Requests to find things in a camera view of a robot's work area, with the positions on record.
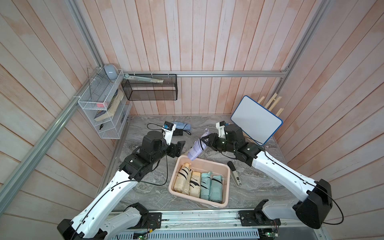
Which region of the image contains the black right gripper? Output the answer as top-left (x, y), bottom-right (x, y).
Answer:
top-left (200, 133), bottom-right (237, 156)

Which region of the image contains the purple umbrella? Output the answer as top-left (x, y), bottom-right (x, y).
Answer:
top-left (187, 129), bottom-right (210, 161)

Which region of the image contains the plain cream umbrella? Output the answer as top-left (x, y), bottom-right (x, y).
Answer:
top-left (174, 163), bottom-right (193, 195)

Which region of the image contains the mint green umbrella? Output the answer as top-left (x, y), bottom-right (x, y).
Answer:
top-left (200, 172), bottom-right (213, 200)
top-left (209, 176), bottom-right (223, 203)

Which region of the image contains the pink plastic storage box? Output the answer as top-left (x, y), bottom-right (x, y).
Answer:
top-left (169, 156), bottom-right (231, 208)

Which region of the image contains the cream black striped umbrella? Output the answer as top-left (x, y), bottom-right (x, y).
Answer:
top-left (189, 171), bottom-right (201, 198)

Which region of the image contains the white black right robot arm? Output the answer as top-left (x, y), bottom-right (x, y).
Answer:
top-left (197, 122), bottom-right (333, 229)

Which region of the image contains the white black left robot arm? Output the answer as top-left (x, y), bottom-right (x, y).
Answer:
top-left (57, 130), bottom-right (186, 240)

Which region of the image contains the black folded umbrella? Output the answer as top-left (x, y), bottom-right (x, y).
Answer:
top-left (173, 129), bottom-right (184, 136)

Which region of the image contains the blue folded umbrella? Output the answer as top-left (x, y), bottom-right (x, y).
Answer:
top-left (173, 122), bottom-right (191, 131)

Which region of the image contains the blue framed whiteboard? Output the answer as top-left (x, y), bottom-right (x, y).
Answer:
top-left (231, 96), bottom-right (283, 145)

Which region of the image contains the pale green ruler tool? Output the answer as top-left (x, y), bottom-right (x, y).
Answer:
top-left (124, 74), bottom-right (164, 84)

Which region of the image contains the small wooden easel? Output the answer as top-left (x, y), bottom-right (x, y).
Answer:
top-left (257, 93), bottom-right (284, 117)

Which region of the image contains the wooden brush on shelf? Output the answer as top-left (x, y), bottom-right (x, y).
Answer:
top-left (94, 89), bottom-right (124, 122)

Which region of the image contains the grey round speaker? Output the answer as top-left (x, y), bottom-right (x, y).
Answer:
top-left (104, 64), bottom-right (119, 82)

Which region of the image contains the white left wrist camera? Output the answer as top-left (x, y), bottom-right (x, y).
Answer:
top-left (162, 121), bottom-right (176, 146)

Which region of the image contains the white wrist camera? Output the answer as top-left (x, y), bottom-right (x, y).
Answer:
top-left (216, 121), bottom-right (227, 139)
top-left (162, 121), bottom-right (176, 146)

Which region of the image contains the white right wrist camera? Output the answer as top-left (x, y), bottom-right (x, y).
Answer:
top-left (216, 121), bottom-right (227, 139)

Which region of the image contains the black wire mesh basket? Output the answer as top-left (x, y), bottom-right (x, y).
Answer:
top-left (122, 75), bottom-right (178, 101)

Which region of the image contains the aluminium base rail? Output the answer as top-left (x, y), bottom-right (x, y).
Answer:
top-left (101, 207), bottom-right (330, 240)

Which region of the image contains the aluminium wall rail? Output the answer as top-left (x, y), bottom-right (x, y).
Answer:
top-left (124, 71), bottom-right (287, 78)

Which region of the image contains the white wire shelf rack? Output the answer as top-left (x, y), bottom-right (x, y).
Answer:
top-left (78, 68), bottom-right (132, 140)

